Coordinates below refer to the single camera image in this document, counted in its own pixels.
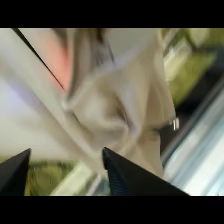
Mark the silver frame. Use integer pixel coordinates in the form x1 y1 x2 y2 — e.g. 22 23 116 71
161 87 224 197

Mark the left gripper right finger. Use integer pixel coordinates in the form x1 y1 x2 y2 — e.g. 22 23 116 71
101 146 190 197

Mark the beige garment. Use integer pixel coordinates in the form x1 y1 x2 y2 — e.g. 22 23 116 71
0 28 177 179

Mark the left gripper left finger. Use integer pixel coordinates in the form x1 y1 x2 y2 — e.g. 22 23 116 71
0 148 32 197

